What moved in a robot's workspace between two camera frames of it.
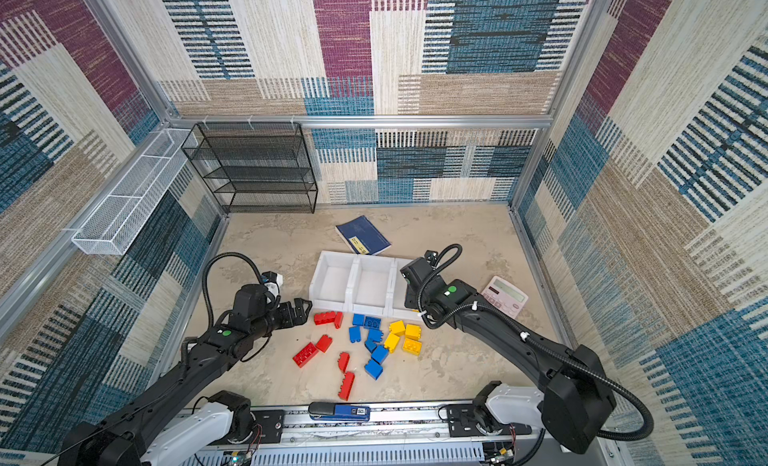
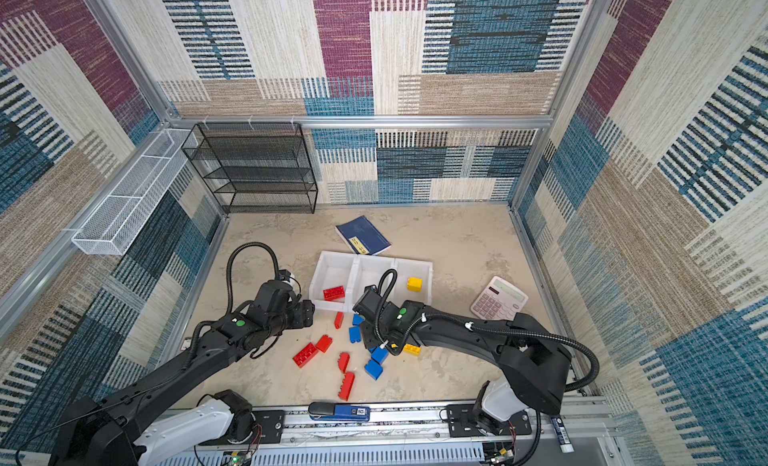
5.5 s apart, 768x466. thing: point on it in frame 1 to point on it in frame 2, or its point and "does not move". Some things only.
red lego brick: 343,360 does not move
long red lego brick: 305,355 does not move
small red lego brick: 324,343 does not move
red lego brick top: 325,318 to 334,294
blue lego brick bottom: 373,368 does not move
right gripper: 410,298 to 368,336
